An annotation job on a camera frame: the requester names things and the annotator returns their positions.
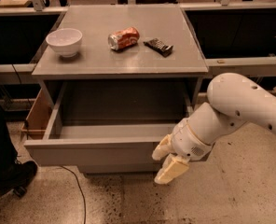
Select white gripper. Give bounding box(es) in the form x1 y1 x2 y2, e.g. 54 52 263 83
152 119 212 185

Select grey top drawer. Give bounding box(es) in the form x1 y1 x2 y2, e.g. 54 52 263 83
25 79 193 173

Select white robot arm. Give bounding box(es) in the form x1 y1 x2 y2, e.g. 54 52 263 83
152 73 276 184

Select grey drawer cabinet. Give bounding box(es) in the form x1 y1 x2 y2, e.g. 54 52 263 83
25 5 208 174

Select open cardboard box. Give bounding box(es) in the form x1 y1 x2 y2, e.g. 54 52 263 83
21 91 51 140

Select dark snack bar wrapper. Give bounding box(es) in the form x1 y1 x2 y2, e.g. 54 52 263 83
144 38 173 57

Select crushed orange soda can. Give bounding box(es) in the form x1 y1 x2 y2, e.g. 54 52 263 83
108 27 140 51

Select white ceramic bowl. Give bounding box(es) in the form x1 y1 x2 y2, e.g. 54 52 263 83
46 28 83 57

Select person's leg black shoe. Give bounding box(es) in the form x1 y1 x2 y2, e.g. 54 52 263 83
0 107 37 196

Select grey metal railing frame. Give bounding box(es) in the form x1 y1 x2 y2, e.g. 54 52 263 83
0 0 276 86

